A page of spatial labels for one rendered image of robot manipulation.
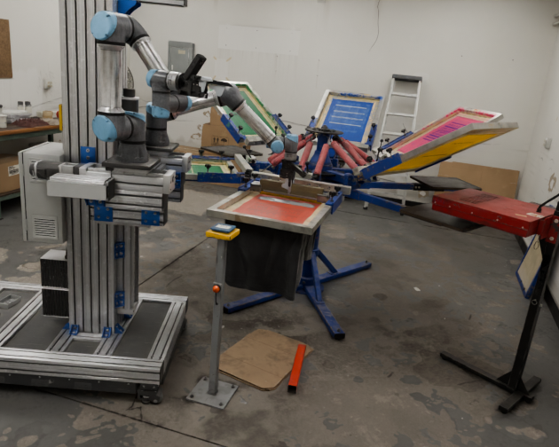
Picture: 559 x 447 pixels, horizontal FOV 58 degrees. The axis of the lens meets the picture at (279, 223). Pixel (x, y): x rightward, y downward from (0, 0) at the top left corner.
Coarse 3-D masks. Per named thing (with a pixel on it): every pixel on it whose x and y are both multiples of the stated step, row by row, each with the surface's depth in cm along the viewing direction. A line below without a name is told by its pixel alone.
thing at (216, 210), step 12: (240, 192) 310; (216, 204) 281; (228, 204) 291; (216, 216) 271; (228, 216) 269; (240, 216) 266; (252, 216) 265; (324, 216) 284; (276, 228) 262; (288, 228) 260; (300, 228) 258; (312, 228) 257
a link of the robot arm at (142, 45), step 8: (136, 24) 219; (136, 32) 220; (144, 32) 222; (136, 40) 220; (144, 40) 221; (136, 48) 223; (144, 48) 221; (152, 48) 222; (144, 56) 221; (152, 56) 221; (152, 64) 221; (160, 64) 221; (176, 96) 218; (184, 96) 222; (184, 104) 221
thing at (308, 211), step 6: (288, 204) 309; (312, 204) 314; (318, 204) 315; (306, 210) 299; (312, 210) 301; (270, 216) 280; (276, 216) 282; (300, 216) 286; (306, 216) 287; (294, 222) 275; (300, 222) 276
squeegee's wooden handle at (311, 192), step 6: (264, 180) 320; (270, 180) 319; (264, 186) 321; (270, 186) 320; (276, 186) 319; (294, 186) 315; (300, 186) 314; (306, 186) 313; (312, 186) 314; (294, 192) 316; (300, 192) 315; (306, 192) 314; (312, 192) 313; (318, 192) 312
